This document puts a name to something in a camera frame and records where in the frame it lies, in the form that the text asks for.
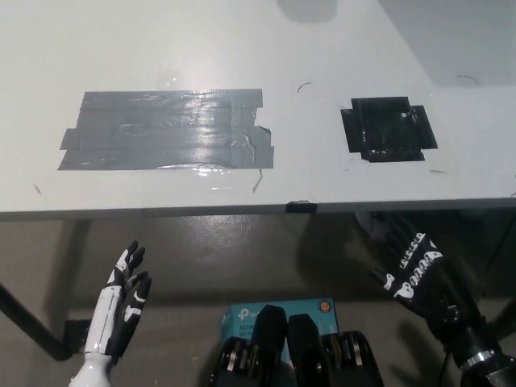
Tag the black tape patch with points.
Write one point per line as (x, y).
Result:
(389, 131)

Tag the black floor bracket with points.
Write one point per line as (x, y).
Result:
(76, 334)

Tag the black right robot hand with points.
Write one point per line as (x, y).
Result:
(431, 290)

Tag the teal router box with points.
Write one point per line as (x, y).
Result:
(242, 318)

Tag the grey round table mount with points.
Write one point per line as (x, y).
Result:
(369, 223)

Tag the grey duct tape patch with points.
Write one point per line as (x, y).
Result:
(161, 129)

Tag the black table leg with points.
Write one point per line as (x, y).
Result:
(32, 318)

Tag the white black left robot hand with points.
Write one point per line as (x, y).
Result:
(106, 318)

